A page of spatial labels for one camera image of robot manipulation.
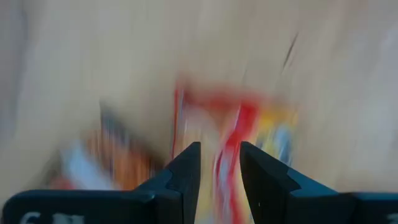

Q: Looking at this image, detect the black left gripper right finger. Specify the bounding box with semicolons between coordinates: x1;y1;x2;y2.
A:
239;141;398;224

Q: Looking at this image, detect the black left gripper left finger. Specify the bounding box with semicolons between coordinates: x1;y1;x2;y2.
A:
2;141;202;224

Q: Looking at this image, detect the orange Maruchan saucy noodles packet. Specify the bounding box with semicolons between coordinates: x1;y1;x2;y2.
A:
49;102;164;191

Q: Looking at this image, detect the red Maruchan beef ramen packet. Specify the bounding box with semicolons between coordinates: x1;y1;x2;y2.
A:
170;77;299;224

